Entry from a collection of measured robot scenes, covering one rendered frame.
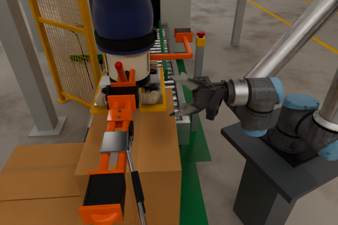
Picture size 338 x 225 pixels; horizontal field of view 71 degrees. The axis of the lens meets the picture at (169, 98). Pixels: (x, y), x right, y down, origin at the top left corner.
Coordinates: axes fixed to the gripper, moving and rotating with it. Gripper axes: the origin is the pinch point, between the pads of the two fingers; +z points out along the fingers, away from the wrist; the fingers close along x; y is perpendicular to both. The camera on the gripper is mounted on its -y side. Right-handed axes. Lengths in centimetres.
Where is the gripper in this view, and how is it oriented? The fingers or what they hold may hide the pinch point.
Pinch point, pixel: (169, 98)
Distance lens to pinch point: 74.9
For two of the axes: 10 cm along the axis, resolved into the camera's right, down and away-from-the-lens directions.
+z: -10.0, 0.4, -0.6
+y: -0.7, -5.6, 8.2
